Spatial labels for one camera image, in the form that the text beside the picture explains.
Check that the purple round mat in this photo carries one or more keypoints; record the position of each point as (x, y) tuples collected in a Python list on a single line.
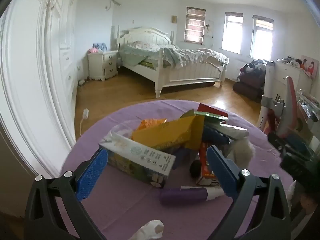
[(125, 205)]

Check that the bright narrow window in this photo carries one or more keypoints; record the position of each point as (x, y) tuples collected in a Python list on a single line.
[(232, 33)]

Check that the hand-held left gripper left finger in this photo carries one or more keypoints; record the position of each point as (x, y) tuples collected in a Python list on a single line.
[(92, 172)]

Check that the pale green quilt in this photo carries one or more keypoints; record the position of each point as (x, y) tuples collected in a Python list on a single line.
[(180, 55)]

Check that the dark blue packet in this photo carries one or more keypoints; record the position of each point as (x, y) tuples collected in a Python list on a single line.
[(215, 135)]

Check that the window with brown blind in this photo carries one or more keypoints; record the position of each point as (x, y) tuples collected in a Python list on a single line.
[(194, 25)]

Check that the light blue cloth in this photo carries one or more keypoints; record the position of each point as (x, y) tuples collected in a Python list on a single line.
[(100, 46)]

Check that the pink plush toy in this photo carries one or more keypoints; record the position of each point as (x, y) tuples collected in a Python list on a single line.
[(93, 50)]

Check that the dark brown sofa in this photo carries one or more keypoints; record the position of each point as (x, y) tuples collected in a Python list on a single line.
[(247, 86)]

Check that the white green drink carton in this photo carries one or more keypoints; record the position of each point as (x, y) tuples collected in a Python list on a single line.
[(140, 157)]

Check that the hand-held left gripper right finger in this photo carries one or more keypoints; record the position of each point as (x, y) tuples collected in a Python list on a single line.
[(220, 170)]

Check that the clear plastic bag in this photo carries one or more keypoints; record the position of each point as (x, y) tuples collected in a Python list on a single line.
[(122, 130)]

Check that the white nightstand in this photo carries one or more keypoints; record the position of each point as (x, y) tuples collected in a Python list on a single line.
[(102, 65)]

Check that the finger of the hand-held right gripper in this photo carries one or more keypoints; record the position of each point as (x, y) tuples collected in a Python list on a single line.
[(276, 140)]

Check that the white wardrobe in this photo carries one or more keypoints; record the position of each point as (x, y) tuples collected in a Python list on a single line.
[(37, 67)]

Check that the pile of dark clothes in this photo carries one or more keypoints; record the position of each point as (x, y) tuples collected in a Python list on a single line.
[(253, 66)]

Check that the yellow cardboard box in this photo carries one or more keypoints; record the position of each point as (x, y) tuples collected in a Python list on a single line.
[(170, 132)]

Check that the orange snack packet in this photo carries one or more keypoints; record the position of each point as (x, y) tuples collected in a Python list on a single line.
[(150, 123)]

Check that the purple tube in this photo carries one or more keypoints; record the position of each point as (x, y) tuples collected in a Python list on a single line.
[(182, 196)]

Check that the yellow green mattress pad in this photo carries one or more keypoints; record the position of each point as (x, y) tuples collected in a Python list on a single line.
[(148, 64)]

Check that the white cloth piece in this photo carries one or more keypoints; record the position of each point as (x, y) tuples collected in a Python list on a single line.
[(150, 230)]

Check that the red flat box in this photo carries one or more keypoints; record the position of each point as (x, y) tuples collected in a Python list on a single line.
[(212, 109)]

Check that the white dresser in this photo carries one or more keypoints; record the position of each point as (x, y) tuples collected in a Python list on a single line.
[(287, 75)]

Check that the silver foil packet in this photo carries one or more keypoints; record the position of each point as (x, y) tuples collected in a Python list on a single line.
[(235, 131)]

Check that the red white printed box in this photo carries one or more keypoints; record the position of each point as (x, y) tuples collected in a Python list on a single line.
[(203, 165)]

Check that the red photo print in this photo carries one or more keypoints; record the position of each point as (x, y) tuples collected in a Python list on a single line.
[(310, 67)]

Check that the white fluffy plush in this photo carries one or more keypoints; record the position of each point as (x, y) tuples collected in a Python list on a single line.
[(242, 152)]

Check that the small wall picture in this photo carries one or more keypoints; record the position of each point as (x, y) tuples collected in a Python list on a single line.
[(174, 19)]

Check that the white wall poster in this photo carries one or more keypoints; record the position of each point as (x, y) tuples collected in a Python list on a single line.
[(209, 28)]

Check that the bright window with blind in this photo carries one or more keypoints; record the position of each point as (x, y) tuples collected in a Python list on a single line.
[(261, 40)]

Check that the white power strip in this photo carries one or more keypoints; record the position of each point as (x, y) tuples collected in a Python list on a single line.
[(85, 114)]

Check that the white wooden bed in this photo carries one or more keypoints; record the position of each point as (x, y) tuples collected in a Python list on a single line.
[(190, 73)]

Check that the pink grey study chair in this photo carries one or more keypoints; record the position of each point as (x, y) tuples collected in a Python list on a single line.
[(287, 110)]

